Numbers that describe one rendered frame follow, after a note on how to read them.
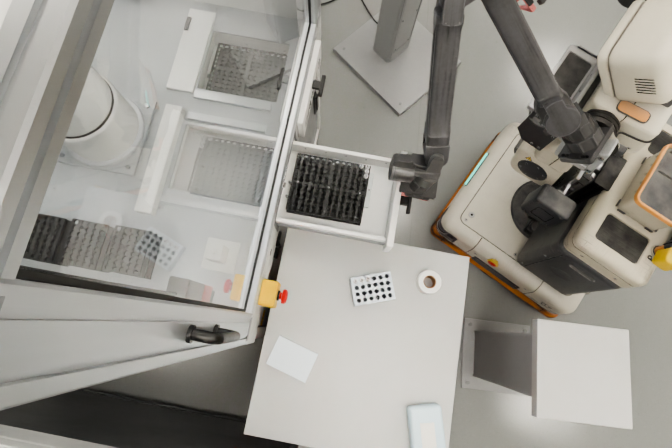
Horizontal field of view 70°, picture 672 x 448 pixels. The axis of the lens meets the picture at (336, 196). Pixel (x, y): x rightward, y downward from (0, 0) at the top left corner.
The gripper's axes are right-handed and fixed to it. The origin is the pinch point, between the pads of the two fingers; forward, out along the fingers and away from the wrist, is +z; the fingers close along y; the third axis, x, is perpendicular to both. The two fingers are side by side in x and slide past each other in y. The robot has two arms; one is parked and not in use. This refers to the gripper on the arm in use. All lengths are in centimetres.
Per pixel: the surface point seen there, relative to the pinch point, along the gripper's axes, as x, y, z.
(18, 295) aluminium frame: 46, 43, -101
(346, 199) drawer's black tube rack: 5.8, 18.2, 1.2
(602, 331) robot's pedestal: 27, -67, 10
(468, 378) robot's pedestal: 49, -56, 86
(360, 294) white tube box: 30.7, 7.9, 11.5
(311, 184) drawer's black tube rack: 3.5, 29.1, 1.8
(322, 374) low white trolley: 55, 14, 16
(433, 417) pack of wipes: 60, -18, 10
